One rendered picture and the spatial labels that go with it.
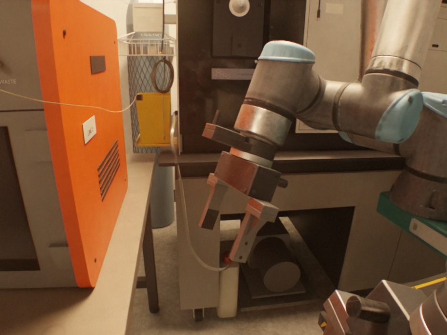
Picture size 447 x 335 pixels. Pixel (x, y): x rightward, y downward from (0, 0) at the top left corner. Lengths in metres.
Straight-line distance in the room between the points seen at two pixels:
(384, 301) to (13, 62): 0.45
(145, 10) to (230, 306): 1.24
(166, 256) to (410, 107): 1.50
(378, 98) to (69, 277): 0.55
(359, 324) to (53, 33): 0.42
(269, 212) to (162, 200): 1.54
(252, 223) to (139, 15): 1.00
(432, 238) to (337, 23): 0.70
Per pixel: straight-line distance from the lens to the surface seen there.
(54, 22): 0.42
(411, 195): 0.83
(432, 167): 0.81
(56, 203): 0.47
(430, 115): 0.80
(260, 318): 1.45
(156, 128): 1.03
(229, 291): 1.34
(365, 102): 0.54
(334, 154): 1.14
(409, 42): 0.57
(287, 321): 1.46
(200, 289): 1.23
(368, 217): 1.28
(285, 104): 0.50
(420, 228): 0.84
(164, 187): 1.93
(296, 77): 0.51
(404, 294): 0.27
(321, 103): 0.58
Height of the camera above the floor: 1.05
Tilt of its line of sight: 20 degrees down
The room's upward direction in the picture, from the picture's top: 1 degrees clockwise
